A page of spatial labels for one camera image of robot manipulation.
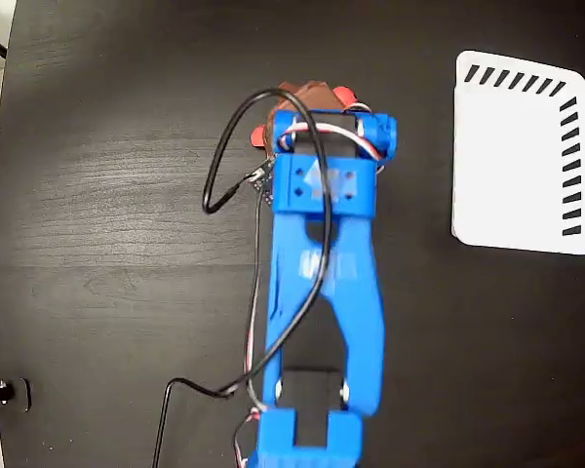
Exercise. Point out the red turtle toy gold shell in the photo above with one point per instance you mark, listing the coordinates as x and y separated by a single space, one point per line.
343 95

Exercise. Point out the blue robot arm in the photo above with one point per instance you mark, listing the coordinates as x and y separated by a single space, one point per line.
361 292

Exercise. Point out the white plastic tray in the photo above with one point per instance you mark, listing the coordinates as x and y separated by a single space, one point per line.
507 170

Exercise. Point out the black table clamp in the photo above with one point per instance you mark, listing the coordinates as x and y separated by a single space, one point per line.
22 395

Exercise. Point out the camera circuit board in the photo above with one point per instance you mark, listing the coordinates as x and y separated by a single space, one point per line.
265 192

